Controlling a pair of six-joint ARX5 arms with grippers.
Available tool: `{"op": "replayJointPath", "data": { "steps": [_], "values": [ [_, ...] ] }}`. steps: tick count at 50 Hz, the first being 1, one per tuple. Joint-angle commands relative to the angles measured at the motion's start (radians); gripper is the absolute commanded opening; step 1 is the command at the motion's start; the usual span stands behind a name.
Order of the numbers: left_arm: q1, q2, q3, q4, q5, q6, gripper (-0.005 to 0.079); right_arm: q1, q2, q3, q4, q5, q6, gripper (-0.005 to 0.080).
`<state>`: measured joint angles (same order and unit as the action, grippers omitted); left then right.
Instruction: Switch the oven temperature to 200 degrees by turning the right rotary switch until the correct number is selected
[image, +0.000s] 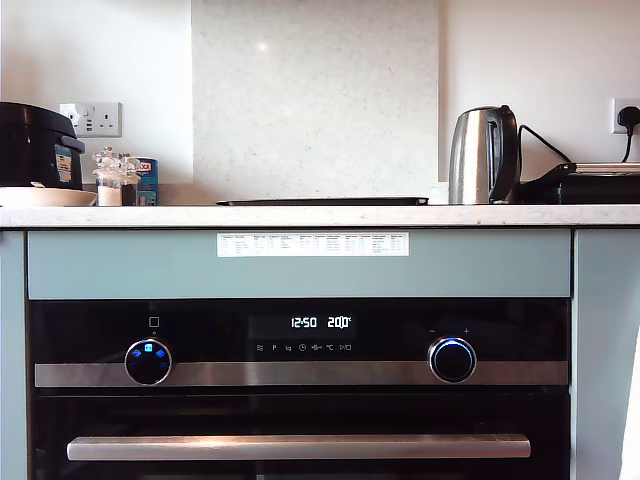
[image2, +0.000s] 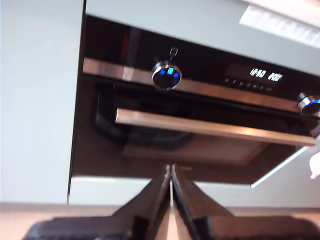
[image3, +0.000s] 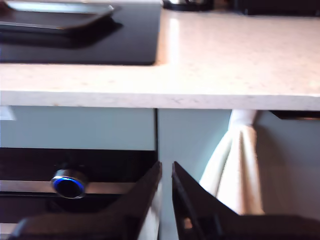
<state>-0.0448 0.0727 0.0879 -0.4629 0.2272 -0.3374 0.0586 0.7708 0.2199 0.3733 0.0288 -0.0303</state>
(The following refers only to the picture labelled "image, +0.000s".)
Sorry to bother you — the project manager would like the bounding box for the clear pepper grinder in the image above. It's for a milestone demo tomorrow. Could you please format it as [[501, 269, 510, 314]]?
[[120, 153, 142, 207]]

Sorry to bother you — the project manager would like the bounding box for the steel oven door handle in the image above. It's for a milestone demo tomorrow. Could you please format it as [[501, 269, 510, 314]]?
[[66, 434, 532, 462]]

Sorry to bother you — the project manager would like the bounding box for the double wall socket with switches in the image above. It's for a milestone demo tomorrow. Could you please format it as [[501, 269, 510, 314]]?
[[59, 102, 123, 139]]

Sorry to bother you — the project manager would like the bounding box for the oven digital display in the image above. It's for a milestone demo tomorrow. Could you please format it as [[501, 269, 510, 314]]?
[[248, 314, 357, 357]]

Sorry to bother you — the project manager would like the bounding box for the narrow grey-green cabinet front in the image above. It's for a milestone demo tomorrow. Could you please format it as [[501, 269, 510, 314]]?
[[0, 230, 28, 480]]

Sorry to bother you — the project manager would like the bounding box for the steel oven trim strip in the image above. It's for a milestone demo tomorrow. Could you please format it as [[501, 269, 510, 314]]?
[[34, 361, 570, 389]]

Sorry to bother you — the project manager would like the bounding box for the clear salt grinder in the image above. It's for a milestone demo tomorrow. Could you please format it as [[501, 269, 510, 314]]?
[[92, 146, 125, 207]]

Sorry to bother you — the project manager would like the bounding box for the black built-in oven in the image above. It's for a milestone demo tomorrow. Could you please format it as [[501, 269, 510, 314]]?
[[26, 298, 572, 480]]

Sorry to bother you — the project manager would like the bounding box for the white wall socket with plug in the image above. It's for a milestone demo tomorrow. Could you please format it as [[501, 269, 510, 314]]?
[[610, 97, 640, 135]]

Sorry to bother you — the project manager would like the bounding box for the black mains plug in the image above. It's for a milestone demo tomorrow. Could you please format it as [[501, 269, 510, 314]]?
[[616, 105, 640, 164]]

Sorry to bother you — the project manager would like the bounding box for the grey-green cabinet filler panel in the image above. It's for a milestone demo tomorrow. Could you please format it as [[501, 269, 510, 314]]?
[[26, 229, 573, 301]]

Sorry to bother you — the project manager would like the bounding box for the blue salt canister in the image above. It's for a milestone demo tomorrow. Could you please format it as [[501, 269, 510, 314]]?
[[134, 158, 160, 207]]

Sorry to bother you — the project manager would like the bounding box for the white shallow bowl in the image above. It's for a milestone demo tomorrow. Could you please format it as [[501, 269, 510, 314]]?
[[0, 182, 99, 208]]

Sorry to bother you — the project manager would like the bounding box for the white printed table sticker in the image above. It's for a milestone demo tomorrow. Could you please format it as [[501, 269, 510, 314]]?
[[216, 231, 410, 258]]

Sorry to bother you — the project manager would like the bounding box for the black appliance cable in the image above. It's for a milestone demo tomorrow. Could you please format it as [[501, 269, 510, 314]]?
[[517, 124, 572, 187]]

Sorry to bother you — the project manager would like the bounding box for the plain steel-rimmed rotary knob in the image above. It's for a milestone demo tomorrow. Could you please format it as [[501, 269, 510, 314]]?
[[427, 336, 478, 385]]

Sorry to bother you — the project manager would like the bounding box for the black glass hob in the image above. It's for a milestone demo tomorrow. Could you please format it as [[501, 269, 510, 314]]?
[[215, 197, 430, 207]]

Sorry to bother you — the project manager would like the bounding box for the black rice cooker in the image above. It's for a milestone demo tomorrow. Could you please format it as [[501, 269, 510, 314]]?
[[0, 101, 87, 192]]

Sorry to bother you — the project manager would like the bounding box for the stainless steel kettle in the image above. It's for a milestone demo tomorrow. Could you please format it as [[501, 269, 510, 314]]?
[[447, 104, 522, 206]]

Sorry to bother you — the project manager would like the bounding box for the rotary knob with blue icons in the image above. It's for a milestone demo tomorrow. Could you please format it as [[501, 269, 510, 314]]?
[[124, 338, 173, 387]]

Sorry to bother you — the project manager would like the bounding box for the wide grey-green cabinet front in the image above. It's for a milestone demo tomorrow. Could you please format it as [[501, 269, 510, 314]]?
[[574, 229, 640, 480]]

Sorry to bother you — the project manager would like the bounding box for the black and steel toaster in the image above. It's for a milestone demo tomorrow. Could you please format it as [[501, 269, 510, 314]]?
[[517, 161, 640, 205]]

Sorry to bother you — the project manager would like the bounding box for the pale speckled stone splashback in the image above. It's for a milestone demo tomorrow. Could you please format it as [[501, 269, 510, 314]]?
[[191, 0, 441, 199]]

